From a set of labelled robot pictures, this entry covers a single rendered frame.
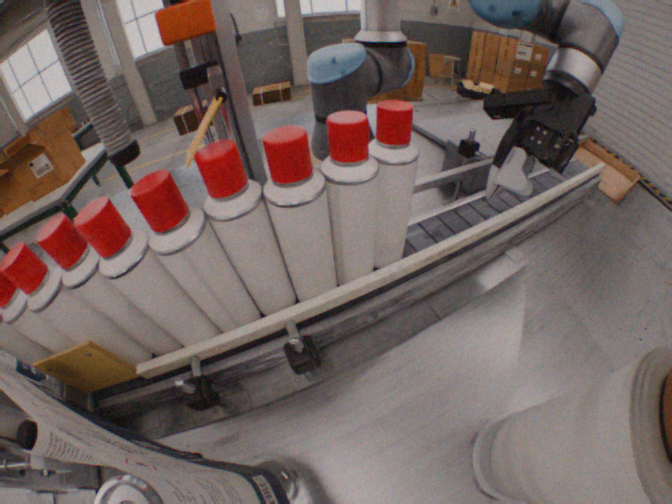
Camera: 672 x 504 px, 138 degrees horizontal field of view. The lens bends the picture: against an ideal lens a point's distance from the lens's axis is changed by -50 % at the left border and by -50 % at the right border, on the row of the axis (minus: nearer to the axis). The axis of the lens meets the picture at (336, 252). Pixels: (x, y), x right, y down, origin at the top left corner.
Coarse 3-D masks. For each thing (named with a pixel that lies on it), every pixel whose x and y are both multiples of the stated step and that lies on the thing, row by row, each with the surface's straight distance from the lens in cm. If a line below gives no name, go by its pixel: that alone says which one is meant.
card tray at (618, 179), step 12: (588, 144) 126; (576, 156) 112; (588, 156) 120; (600, 156) 125; (612, 156) 124; (612, 168) 123; (624, 168) 124; (612, 180) 110; (624, 180) 119; (636, 180) 116; (612, 192) 100; (624, 192) 95
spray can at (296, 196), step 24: (264, 144) 19; (288, 144) 18; (288, 168) 19; (312, 168) 20; (264, 192) 21; (288, 192) 20; (312, 192) 20; (288, 216) 20; (312, 216) 21; (288, 240) 22; (312, 240) 22; (288, 264) 26; (312, 264) 25; (312, 288) 28
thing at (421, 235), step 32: (576, 160) 93; (512, 192) 58; (416, 224) 42; (448, 224) 43; (512, 224) 49; (448, 256) 38; (384, 288) 33; (320, 320) 33; (224, 352) 33; (128, 384) 40
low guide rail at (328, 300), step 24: (600, 168) 87; (552, 192) 57; (504, 216) 43; (456, 240) 36; (408, 264) 31; (336, 288) 29; (360, 288) 29; (288, 312) 28; (312, 312) 29; (216, 336) 30; (240, 336) 29; (168, 360) 32
